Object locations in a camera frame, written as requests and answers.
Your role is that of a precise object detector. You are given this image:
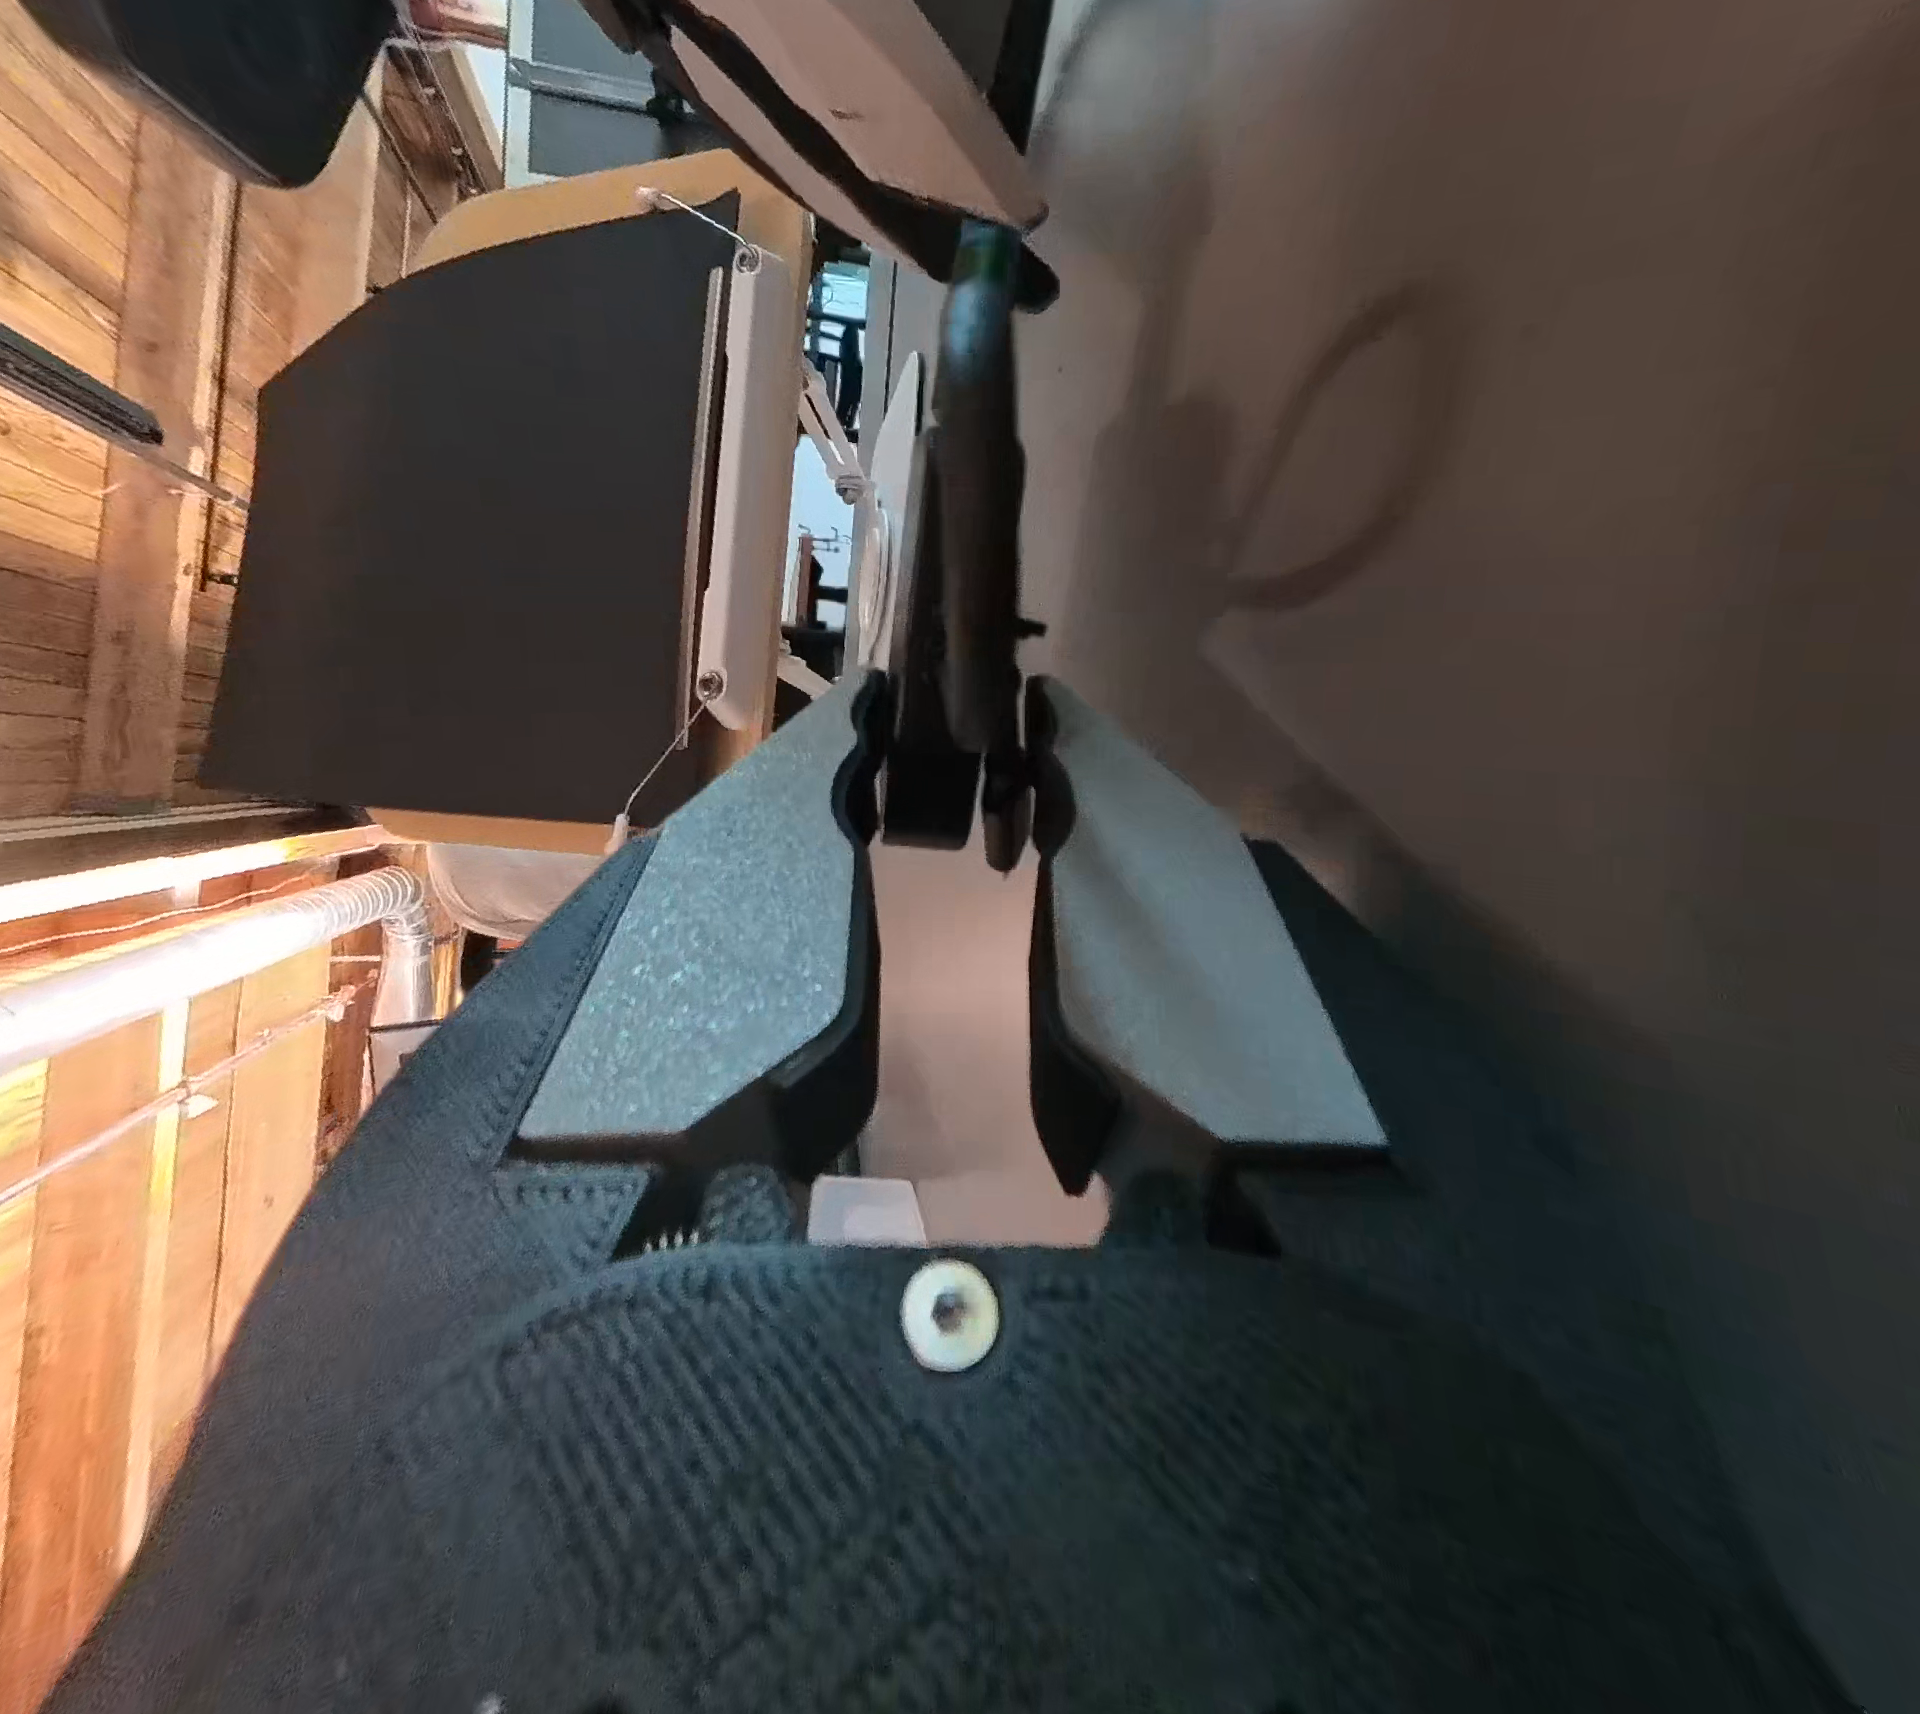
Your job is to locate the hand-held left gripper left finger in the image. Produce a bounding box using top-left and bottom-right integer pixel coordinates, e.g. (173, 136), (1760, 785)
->
(509, 669), (890, 1175)

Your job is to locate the black monitor on wooden board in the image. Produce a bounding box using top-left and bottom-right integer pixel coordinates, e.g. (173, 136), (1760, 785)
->
(194, 146), (819, 854)

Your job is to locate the silver ventilation duct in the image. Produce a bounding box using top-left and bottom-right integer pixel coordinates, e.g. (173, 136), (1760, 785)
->
(0, 867), (459, 1079)

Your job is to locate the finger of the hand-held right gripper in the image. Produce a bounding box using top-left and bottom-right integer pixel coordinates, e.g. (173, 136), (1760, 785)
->
(666, 34), (978, 246)
(531, 0), (1051, 227)

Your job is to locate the hdmi switch box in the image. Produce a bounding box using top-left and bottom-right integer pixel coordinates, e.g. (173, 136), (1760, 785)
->
(876, 425), (1044, 877)

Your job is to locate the black braided hdmi cable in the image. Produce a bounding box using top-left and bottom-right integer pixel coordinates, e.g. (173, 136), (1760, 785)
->
(930, 0), (1111, 456)

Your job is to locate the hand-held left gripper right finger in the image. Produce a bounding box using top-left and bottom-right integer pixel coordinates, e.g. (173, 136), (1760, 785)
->
(1023, 676), (1392, 1203)

